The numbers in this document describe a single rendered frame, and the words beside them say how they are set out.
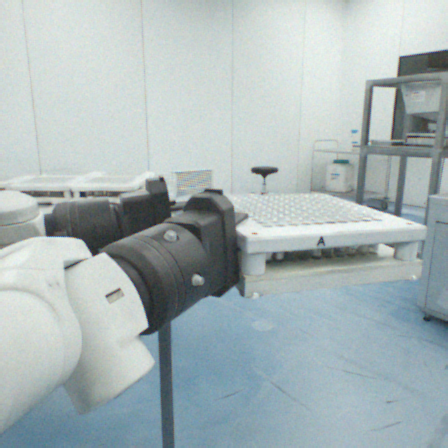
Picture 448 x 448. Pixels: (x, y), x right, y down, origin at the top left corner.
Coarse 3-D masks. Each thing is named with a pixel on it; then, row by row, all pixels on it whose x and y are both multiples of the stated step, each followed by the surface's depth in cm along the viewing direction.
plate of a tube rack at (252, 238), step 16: (368, 208) 63; (256, 224) 51; (320, 224) 52; (336, 224) 53; (352, 224) 53; (368, 224) 53; (384, 224) 53; (400, 224) 53; (416, 224) 54; (240, 240) 47; (256, 240) 46; (272, 240) 46; (288, 240) 47; (304, 240) 48; (336, 240) 49; (352, 240) 50; (368, 240) 51; (384, 240) 51; (400, 240) 52; (416, 240) 53
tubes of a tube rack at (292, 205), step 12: (252, 204) 59; (264, 204) 59; (276, 204) 60; (288, 204) 59; (300, 204) 60; (312, 204) 60; (324, 204) 60; (336, 204) 61; (276, 216) 52; (288, 216) 53; (300, 216) 53; (312, 216) 54; (348, 216) 55; (360, 216) 56
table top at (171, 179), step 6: (156, 174) 256; (162, 174) 256; (168, 174) 256; (174, 174) 256; (168, 180) 231; (174, 180) 231; (168, 186) 209; (174, 186) 209; (174, 192) 191; (174, 198) 176; (42, 204) 162; (48, 204) 162; (54, 204) 162; (114, 204) 163; (42, 210) 151; (48, 210) 151
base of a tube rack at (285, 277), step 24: (240, 264) 51; (288, 264) 51; (312, 264) 52; (336, 264) 52; (360, 264) 52; (384, 264) 52; (408, 264) 53; (240, 288) 48; (264, 288) 48; (288, 288) 49; (312, 288) 50
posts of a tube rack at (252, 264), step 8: (400, 248) 54; (408, 248) 53; (416, 248) 54; (248, 256) 47; (256, 256) 47; (264, 256) 47; (400, 256) 54; (408, 256) 54; (248, 264) 47; (256, 264) 47; (264, 264) 48; (248, 272) 47; (256, 272) 47; (264, 272) 48
